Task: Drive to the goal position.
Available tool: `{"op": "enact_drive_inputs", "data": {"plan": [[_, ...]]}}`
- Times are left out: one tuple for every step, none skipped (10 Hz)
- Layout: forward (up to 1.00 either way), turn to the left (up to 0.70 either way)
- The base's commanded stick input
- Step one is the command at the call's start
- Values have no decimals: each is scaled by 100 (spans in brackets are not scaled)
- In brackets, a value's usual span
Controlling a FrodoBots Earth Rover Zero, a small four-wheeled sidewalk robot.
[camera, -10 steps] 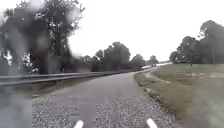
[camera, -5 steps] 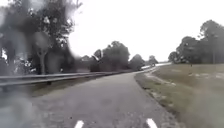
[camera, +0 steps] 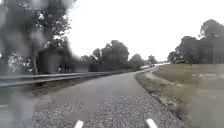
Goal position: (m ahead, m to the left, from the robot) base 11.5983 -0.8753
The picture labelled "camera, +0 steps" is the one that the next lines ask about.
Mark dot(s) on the row of trees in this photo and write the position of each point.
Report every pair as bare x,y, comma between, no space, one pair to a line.
113,56

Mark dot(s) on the grey asphalt path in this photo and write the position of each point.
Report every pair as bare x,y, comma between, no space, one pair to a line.
110,96

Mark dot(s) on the metal guardrail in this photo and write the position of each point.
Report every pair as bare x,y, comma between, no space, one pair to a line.
50,78

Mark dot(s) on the robot's own part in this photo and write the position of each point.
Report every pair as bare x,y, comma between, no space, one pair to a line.
151,123
78,124

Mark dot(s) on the large tree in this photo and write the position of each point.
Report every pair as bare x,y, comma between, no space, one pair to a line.
36,30

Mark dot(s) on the grass verge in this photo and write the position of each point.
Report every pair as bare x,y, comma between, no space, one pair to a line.
196,86

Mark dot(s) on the clump of trees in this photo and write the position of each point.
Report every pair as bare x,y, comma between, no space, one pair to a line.
203,46

